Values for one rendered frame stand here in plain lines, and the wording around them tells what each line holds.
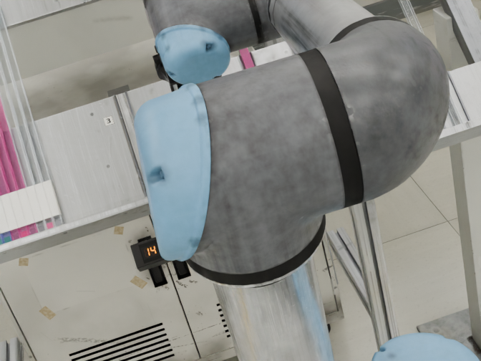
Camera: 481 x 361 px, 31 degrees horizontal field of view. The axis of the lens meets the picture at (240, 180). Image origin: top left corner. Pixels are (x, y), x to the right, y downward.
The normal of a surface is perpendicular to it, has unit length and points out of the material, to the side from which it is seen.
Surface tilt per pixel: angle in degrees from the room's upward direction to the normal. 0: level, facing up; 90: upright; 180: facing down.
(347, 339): 0
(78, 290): 90
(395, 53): 34
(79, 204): 44
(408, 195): 0
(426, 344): 7
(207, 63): 121
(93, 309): 92
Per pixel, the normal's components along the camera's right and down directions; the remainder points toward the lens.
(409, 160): 0.62, 0.47
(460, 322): -0.23, -0.82
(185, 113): -0.20, -0.59
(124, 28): 0.22, 0.47
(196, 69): 0.27, 0.84
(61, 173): -0.01, -0.25
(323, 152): 0.13, 0.29
